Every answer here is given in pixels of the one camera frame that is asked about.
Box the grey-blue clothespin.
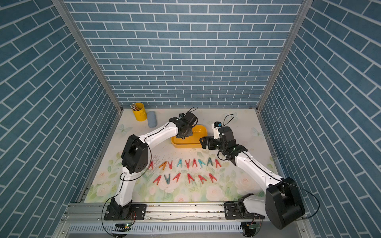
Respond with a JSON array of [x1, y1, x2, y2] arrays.
[[164, 174, 171, 184]]

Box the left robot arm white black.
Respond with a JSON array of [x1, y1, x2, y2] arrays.
[[104, 111, 198, 221]]

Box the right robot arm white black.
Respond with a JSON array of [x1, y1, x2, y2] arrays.
[[200, 122, 305, 230]]

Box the red clothespin second row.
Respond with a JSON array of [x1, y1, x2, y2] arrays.
[[153, 175, 162, 185]]

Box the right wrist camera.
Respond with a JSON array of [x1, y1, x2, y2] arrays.
[[212, 122, 222, 139]]

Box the red clothespin box edge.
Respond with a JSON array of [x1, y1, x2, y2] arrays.
[[198, 175, 207, 184]]

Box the yellow pen cup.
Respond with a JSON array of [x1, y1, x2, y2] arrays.
[[133, 103, 147, 122]]

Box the blue-grey fabric case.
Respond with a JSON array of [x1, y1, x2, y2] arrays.
[[147, 111, 157, 128]]

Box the grey-green clothespin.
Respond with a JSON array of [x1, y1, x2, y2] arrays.
[[207, 157, 213, 166]]

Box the yellow plastic storage box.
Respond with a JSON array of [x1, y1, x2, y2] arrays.
[[171, 125, 207, 149]]

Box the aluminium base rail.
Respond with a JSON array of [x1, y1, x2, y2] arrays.
[[63, 202, 252, 224]]

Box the pens in cup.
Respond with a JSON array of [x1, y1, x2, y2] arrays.
[[131, 103, 140, 111]]

